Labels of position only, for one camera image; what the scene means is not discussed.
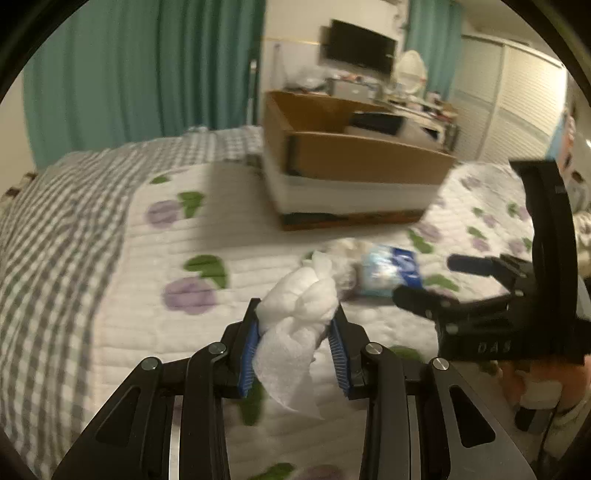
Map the white storage box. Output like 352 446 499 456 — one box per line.
263 157 445 232

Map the grey checked blanket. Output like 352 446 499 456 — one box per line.
0 124 266 467

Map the white tissue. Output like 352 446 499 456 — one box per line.
253 256 341 421

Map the brown cardboard box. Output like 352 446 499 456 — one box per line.
261 90 458 186

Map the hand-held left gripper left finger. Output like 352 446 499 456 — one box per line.
53 298 264 480

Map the black item in box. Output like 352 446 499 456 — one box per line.
348 111 406 137

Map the clear plastic bag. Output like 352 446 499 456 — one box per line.
307 237 370 302

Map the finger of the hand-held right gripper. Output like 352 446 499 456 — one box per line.
447 253 535 289
392 284 512 326

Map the blue tissue packet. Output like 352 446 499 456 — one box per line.
358 244 424 297

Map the black wall television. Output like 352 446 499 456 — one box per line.
320 19 399 77

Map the floral white quilt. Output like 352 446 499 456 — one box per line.
78 159 591 480

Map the person's right hand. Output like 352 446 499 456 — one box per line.
501 357 591 414

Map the cluttered white desk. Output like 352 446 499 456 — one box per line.
281 69 460 153

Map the teal window curtain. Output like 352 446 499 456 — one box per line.
404 0 463 100
23 0 267 169

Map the white louvred wardrobe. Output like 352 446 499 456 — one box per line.
450 34 572 172

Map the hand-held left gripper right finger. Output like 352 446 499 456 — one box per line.
325 307 539 480

